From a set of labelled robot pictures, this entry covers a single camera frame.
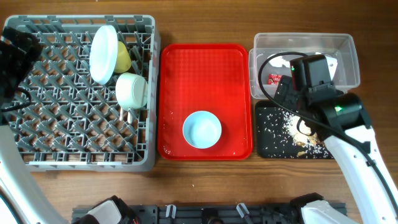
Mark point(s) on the rice and meat leftovers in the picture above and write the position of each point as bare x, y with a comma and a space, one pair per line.
298, 133

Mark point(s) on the white plastic spoon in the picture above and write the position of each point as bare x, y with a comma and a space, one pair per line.
129, 118

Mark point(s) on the clear plastic bin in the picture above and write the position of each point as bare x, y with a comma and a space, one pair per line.
339, 50

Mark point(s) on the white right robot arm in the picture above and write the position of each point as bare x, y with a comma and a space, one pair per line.
342, 123

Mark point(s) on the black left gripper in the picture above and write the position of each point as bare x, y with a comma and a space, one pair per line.
22, 63

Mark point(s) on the red plastic tray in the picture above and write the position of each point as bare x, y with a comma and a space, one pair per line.
205, 77

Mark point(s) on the red candy wrapper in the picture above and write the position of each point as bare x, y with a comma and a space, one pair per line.
274, 79

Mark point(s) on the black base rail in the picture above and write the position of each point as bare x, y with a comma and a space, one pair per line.
268, 213

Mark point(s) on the white napkin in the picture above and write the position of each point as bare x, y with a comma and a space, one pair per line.
278, 61

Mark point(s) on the pink plastic fork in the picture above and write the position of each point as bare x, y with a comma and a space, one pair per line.
121, 114

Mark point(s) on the grey dishwasher rack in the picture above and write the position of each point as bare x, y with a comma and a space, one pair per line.
73, 122

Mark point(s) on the light blue plate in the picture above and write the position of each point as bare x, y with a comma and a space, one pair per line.
103, 54

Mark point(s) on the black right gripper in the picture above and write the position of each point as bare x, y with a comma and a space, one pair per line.
285, 89

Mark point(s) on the light blue food bowl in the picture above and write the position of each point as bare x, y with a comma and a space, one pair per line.
202, 129

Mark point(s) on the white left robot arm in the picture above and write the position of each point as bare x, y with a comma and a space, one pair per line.
29, 203

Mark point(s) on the black plastic tray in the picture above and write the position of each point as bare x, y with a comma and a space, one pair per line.
273, 137

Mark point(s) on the yellow plastic cup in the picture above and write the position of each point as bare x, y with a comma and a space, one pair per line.
123, 60

